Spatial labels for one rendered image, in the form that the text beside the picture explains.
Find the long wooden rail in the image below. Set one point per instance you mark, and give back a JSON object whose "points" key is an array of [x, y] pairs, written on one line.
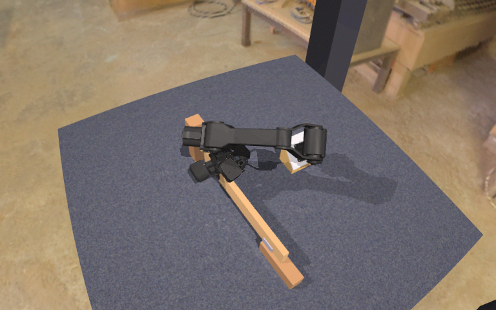
{"points": [[255, 219]]}

